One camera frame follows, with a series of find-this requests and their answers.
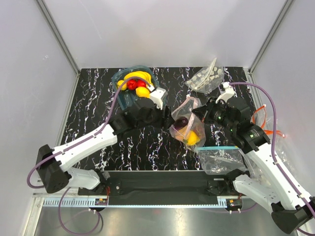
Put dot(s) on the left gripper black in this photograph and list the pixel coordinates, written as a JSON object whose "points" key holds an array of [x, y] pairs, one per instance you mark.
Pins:
{"points": [[166, 121]]}

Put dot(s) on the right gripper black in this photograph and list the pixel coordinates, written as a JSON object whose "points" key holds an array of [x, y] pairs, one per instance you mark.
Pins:
{"points": [[204, 113]]}

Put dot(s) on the pink zip top bag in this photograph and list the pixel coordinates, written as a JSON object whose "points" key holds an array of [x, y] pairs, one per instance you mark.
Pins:
{"points": [[185, 110]]}

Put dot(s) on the teal plastic fruit tray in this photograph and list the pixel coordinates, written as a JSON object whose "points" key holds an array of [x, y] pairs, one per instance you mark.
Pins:
{"points": [[126, 98]]}

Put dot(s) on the orange peach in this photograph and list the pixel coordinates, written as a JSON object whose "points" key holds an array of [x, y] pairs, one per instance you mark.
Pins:
{"points": [[182, 134]]}

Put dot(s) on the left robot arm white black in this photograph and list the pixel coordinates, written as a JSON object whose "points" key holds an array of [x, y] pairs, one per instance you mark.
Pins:
{"points": [[55, 166]]}

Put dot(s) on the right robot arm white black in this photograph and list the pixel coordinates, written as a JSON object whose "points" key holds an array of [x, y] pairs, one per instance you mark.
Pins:
{"points": [[289, 204]]}

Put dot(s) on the clear bag with white pieces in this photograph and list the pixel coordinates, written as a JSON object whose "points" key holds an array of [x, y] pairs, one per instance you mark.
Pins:
{"points": [[206, 79]]}

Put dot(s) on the blue zip top bag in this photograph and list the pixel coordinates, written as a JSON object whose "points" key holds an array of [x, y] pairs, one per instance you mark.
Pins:
{"points": [[220, 160]]}

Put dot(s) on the orange zip top bag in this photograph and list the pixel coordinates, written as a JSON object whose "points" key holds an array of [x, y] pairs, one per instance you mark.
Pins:
{"points": [[265, 121]]}

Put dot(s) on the red pepper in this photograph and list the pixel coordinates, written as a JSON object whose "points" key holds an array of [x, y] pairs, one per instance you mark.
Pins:
{"points": [[133, 84]]}

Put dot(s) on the yellow banana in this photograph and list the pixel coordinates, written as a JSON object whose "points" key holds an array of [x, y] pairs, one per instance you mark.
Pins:
{"points": [[141, 74]]}

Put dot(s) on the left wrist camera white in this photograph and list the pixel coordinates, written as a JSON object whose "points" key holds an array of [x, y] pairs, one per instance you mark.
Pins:
{"points": [[157, 96]]}

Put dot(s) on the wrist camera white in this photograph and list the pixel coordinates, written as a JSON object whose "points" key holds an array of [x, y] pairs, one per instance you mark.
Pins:
{"points": [[228, 93], [157, 96]]}

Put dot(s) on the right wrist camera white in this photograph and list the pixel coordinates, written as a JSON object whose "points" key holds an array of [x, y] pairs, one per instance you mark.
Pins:
{"points": [[228, 93]]}

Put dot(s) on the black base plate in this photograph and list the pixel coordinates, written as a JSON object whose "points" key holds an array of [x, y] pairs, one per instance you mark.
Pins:
{"points": [[165, 188]]}

